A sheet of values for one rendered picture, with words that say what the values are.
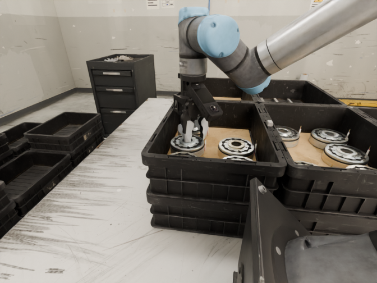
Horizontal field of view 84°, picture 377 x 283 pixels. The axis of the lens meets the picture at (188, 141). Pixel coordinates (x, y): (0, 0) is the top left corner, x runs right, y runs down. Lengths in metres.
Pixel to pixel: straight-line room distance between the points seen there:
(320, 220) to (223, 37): 0.43
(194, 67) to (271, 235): 0.42
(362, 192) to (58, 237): 0.70
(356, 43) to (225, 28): 4.00
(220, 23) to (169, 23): 3.55
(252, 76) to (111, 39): 3.93
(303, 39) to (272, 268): 0.39
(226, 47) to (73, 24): 4.31
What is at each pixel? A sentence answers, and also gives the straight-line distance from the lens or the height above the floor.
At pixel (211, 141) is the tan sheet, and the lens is 0.71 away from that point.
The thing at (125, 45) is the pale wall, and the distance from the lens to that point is 4.25.
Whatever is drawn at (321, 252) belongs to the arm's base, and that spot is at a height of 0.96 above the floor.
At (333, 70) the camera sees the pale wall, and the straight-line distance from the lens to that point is 4.35.
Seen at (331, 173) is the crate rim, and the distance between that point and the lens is 0.48.
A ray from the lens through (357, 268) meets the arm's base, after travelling 0.27.
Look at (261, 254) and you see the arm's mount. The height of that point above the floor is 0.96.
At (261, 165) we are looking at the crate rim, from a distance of 0.43.
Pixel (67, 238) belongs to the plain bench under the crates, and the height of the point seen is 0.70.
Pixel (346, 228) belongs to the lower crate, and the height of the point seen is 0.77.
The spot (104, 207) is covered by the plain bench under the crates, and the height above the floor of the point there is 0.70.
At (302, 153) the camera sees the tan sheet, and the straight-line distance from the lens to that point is 0.73.
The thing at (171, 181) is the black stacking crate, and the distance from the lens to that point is 0.48.
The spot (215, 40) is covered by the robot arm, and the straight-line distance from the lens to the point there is 0.44.
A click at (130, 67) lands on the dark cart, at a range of 2.02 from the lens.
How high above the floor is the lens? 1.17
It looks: 28 degrees down
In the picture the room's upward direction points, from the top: straight up
